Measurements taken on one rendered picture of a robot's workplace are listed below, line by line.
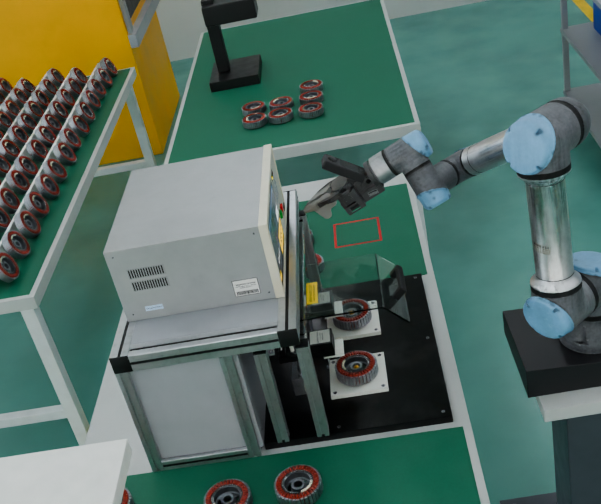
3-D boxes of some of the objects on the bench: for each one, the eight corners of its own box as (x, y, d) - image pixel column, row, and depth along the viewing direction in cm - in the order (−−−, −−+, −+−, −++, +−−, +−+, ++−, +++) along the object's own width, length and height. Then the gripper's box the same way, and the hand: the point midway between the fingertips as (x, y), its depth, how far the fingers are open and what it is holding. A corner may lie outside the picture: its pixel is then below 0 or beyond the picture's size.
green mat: (406, 183, 328) (406, 183, 327) (427, 274, 276) (427, 273, 275) (158, 226, 337) (157, 226, 337) (133, 322, 285) (132, 322, 285)
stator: (267, 499, 210) (263, 488, 208) (296, 467, 216) (293, 456, 215) (303, 517, 203) (300, 506, 201) (333, 484, 210) (330, 473, 208)
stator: (370, 305, 262) (368, 294, 260) (373, 328, 252) (371, 317, 250) (332, 311, 263) (330, 301, 261) (334, 334, 253) (332, 323, 251)
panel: (270, 296, 278) (249, 213, 263) (264, 446, 222) (236, 352, 207) (267, 296, 278) (245, 213, 263) (260, 447, 222) (232, 353, 207)
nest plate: (384, 355, 243) (383, 351, 243) (389, 391, 230) (388, 387, 230) (329, 363, 245) (328, 360, 244) (331, 400, 232) (330, 396, 231)
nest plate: (377, 303, 264) (376, 300, 263) (381, 334, 251) (380, 331, 250) (326, 312, 265) (326, 308, 265) (328, 343, 252) (327, 339, 252)
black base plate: (421, 278, 274) (420, 272, 273) (453, 422, 220) (452, 415, 218) (271, 303, 279) (270, 297, 277) (265, 450, 224) (264, 443, 223)
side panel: (261, 447, 225) (232, 347, 208) (261, 456, 222) (231, 355, 206) (154, 463, 228) (116, 366, 211) (152, 472, 225) (114, 374, 209)
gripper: (387, 194, 227) (318, 237, 234) (384, 178, 235) (317, 220, 241) (368, 170, 223) (299, 213, 230) (365, 154, 231) (299, 197, 238)
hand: (306, 206), depth 234 cm, fingers closed
